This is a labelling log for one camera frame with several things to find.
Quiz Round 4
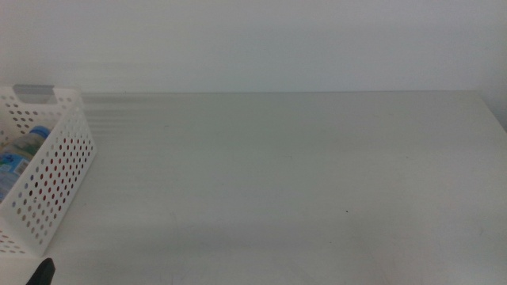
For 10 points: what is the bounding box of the red soda can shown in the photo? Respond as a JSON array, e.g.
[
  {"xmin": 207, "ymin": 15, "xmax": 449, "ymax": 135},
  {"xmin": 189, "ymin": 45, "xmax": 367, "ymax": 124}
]
[{"xmin": 27, "ymin": 137, "xmax": 93, "ymax": 211}]

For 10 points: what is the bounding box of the white perforated plastic basket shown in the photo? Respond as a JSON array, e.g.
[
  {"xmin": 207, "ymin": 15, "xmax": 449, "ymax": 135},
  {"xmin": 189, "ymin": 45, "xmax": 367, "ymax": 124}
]
[{"xmin": 0, "ymin": 83, "xmax": 98, "ymax": 258}]

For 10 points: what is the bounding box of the clear water bottle blue cap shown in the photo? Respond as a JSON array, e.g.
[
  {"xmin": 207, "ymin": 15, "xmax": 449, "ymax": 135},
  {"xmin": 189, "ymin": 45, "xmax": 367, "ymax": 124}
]
[{"xmin": 0, "ymin": 125, "xmax": 51, "ymax": 203}]

